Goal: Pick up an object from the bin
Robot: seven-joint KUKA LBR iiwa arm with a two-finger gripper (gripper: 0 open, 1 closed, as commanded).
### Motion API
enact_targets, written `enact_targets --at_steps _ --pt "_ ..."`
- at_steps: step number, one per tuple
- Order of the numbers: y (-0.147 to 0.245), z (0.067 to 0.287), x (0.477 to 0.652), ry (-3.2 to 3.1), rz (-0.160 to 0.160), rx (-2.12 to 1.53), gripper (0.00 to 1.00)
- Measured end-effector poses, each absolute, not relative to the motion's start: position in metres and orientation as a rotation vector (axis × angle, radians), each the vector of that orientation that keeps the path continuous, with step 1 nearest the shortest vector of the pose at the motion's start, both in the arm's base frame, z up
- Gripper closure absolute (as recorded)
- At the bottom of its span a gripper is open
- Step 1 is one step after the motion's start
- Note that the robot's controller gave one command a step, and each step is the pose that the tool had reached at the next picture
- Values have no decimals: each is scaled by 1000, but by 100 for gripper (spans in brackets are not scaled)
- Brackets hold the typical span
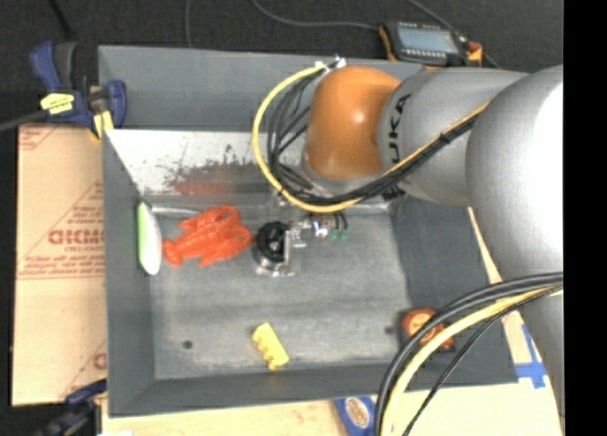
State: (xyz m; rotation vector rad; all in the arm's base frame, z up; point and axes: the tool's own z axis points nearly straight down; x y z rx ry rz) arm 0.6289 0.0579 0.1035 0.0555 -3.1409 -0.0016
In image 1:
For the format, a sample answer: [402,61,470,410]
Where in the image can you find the brown cardboard board, red print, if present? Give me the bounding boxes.
[9,122,109,407]

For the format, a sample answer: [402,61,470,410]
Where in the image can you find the grey metal bin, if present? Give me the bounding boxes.
[97,44,519,417]

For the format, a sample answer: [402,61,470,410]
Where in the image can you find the orange toy lobster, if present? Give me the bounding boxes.
[161,205,254,269]

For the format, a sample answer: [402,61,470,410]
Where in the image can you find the yellow toy brick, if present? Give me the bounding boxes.
[249,321,291,372]

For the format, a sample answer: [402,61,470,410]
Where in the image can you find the orange and black round object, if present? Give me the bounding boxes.
[399,307,455,354]

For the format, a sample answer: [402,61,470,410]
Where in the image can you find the white disc with green rim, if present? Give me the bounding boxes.
[136,201,164,277]

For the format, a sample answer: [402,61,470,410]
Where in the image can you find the black and silver round object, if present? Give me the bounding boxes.
[252,220,291,278]

